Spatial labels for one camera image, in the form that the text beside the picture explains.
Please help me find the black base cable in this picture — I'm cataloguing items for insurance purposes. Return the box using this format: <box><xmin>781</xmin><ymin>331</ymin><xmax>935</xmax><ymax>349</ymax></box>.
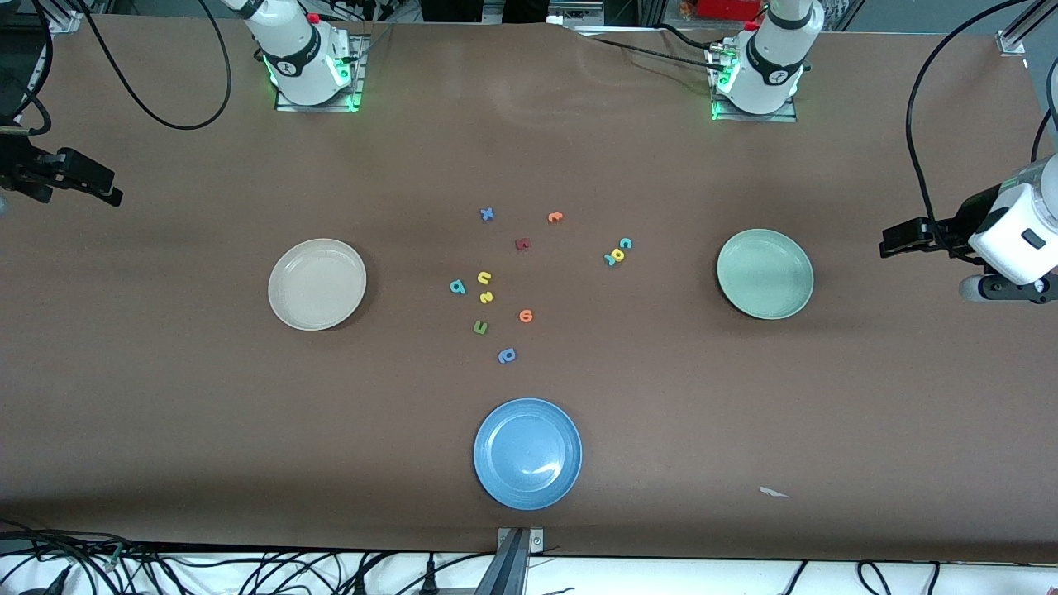
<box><xmin>579</xmin><ymin>23</ymin><xmax>720</xmax><ymax>79</ymax></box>

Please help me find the red box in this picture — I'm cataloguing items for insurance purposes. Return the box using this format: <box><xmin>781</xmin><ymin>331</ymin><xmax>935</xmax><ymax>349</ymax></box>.
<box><xmin>697</xmin><ymin>0</ymin><xmax>765</xmax><ymax>21</ymax></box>

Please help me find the green round plate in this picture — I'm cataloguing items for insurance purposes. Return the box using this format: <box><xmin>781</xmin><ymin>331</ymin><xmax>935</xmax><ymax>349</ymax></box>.
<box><xmin>716</xmin><ymin>228</ymin><xmax>815</xmax><ymax>321</ymax></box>

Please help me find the beige round plate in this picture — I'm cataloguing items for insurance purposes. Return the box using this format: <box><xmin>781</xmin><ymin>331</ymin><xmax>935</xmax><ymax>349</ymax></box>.
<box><xmin>268</xmin><ymin>238</ymin><xmax>368</xmax><ymax>332</ymax></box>

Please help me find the blue round plate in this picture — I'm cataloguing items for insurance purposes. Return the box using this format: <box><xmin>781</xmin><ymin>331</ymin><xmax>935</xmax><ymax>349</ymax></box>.
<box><xmin>473</xmin><ymin>397</ymin><xmax>584</xmax><ymax>511</ymax></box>

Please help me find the black camera cable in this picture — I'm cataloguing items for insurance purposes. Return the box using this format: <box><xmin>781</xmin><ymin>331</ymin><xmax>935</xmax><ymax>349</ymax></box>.
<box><xmin>0</xmin><ymin>0</ymin><xmax>234</xmax><ymax>135</ymax></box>
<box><xmin>905</xmin><ymin>0</ymin><xmax>1058</xmax><ymax>249</ymax></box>

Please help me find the grey metal bracket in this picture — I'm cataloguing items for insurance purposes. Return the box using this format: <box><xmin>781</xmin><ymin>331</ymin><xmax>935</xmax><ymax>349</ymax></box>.
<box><xmin>494</xmin><ymin>527</ymin><xmax>545</xmax><ymax>595</ymax></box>

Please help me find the aluminium frame rail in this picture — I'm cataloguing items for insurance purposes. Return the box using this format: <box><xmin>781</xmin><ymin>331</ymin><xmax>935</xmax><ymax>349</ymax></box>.
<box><xmin>996</xmin><ymin>0</ymin><xmax>1044</xmax><ymax>57</ymax></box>
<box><xmin>25</xmin><ymin>10</ymin><xmax>83</xmax><ymax>92</ymax></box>

